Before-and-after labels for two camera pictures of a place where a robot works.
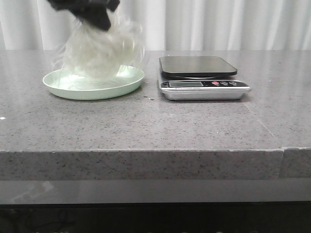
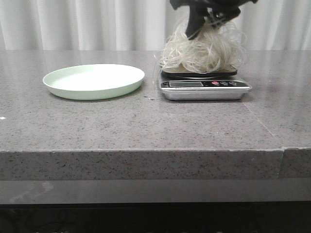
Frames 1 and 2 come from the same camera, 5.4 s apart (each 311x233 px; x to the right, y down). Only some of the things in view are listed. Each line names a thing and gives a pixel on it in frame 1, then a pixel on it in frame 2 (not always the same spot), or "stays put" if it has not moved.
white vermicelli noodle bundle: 92,57 to 211,49
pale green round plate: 93,83 stays put
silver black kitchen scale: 199,78 stays put
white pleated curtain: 170,24 stays put
